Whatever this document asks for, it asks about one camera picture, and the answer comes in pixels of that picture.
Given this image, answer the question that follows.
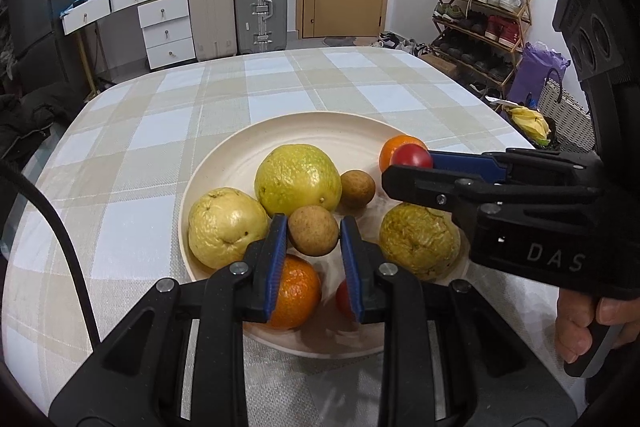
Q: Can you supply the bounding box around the pile of loose shoes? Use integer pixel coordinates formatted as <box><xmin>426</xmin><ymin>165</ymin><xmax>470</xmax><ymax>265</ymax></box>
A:
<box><xmin>378</xmin><ymin>32</ymin><xmax>433</xmax><ymax>56</ymax></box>

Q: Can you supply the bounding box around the black cable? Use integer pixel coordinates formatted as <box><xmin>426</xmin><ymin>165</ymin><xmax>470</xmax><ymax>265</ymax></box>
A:
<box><xmin>0</xmin><ymin>162</ymin><xmax>101</xmax><ymax>348</ymax></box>

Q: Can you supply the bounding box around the small cardboard box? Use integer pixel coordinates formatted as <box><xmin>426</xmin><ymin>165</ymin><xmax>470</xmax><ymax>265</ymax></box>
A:
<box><xmin>417</xmin><ymin>52</ymin><xmax>458</xmax><ymax>78</ymax></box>

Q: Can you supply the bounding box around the red tomato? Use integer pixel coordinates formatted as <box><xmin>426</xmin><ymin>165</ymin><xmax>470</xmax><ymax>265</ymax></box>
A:
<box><xmin>335</xmin><ymin>279</ymin><xmax>357</xmax><ymax>320</ymax></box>
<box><xmin>390</xmin><ymin>144</ymin><xmax>434</xmax><ymax>170</ymax></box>

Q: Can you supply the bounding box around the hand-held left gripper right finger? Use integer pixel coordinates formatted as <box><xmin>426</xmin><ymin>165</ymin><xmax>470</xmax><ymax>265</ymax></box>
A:
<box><xmin>340</xmin><ymin>216</ymin><xmax>586</xmax><ymax>427</ymax></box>

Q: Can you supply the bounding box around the white desk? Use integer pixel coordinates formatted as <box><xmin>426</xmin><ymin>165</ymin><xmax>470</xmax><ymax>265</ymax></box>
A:
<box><xmin>61</xmin><ymin>0</ymin><xmax>188</xmax><ymax>72</ymax></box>

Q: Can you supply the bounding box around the orange tangerine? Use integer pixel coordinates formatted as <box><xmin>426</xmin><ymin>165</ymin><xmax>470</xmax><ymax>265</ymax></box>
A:
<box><xmin>265</xmin><ymin>254</ymin><xmax>322</xmax><ymax>331</ymax></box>
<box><xmin>378</xmin><ymin>134</ymin><xmax>430</xmax><ymax>172</ymax></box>

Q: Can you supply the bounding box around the person's right hand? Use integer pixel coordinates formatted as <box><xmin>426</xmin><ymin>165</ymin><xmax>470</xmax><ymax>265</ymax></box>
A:
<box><xmin>555</xmin><ymin>291</ymin><xmax>640</xmax><ymax>363</ymax></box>

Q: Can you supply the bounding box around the cream round plate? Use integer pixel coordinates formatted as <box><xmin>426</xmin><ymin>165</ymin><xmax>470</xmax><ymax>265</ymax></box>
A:
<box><xmin>178</xmin><ymin>111</ymin><xmax>473</xmax><ymax>360</ymax></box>

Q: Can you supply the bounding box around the white drawer cabinet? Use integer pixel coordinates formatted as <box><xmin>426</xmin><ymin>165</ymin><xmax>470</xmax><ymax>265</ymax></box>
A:
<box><xmin>137</xmin><ymin>0</ymin><xmax>197</xmax><ymax>71</ymax></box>

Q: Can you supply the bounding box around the wrinkled yellow passion fruit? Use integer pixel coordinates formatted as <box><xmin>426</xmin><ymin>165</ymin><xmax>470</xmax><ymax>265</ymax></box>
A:
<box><xmin>379</xmin><ymin>202</ymin><xmax>461</xmax><ymax>283</ymax></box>

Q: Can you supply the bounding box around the purple bag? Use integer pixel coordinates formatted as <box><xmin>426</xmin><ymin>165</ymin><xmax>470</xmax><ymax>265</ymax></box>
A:
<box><xmin>507</xmin><ymin>42</ymin><xmax>571</xmax><ymax>108</ymax></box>

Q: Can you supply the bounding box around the yellow guava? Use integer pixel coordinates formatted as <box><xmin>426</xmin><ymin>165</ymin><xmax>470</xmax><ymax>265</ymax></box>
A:
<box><xmin>254</xmin><ymin>144</ymin><xmax>343</xmax><ymax>218</ymax></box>
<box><xmin>188</xmin><ymin>188</ymin><xmax>271</xmax><ymax>270</ymax></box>

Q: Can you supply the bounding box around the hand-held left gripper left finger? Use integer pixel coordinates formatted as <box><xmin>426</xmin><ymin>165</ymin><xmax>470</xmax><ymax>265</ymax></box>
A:
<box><xmin>47</xmin><ymin>213</ymin><xmax>288</xmax><ymax>427</ymax></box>

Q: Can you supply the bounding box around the woven basket bag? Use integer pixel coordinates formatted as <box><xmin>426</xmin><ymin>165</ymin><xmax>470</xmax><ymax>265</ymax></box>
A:
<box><xmin>537</xmin><ymin>77</ymin><xmax>598</xmax><ymax>152</ymax></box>

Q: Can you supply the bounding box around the grey doormat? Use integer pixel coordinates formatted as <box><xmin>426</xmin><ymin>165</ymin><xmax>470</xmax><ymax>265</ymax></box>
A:
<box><xmin>322</xmin><ymin>36</ymin><xmax>381</xmax><ymax>48</ymax></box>

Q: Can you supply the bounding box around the beige suitcase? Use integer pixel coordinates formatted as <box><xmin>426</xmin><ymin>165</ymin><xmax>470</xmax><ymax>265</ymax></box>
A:
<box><xmin>186</xmin><ymin>0</ymin><xmax>238</xmax><ymax>62</ymax></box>

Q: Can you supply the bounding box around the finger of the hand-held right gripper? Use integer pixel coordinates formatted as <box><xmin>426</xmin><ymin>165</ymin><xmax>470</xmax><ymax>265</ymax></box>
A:
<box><xmin>381</xmin><ymin>164</ymin><xmax>601</xmax><ymax>212</ymax></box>
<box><xmin>429</xmin><ymin>148</ymin><xmax>601</xmax><ymax>184</ymax></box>

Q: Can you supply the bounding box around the bunch of bananas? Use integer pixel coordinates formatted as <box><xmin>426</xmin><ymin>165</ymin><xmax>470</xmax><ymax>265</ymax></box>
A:
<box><xmin>506</xmin><ymin>104</ymin><xmax>551</xmax><ymax>146</ymax></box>

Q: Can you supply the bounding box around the silver suitcase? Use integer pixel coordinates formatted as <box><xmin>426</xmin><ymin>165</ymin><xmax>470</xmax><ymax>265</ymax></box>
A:
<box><xmin>233</xmin><ymin>0</ymin><xmax>289</xmax><ymax>55</ymax></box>

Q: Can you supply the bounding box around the small brown kiwi fruit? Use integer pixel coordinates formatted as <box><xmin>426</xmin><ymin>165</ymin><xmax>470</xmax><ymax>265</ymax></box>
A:
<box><xmin>340</xmin><ymin>170</ymin><xmax>376</xmax><ymax>208</ymax></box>

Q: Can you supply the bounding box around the black jacket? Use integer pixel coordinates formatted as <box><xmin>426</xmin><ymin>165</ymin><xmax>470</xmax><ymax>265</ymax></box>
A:
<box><xmin>0</xmin><ymin>84</ymin><xmax>76</xmax><ymax>162</ymax></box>

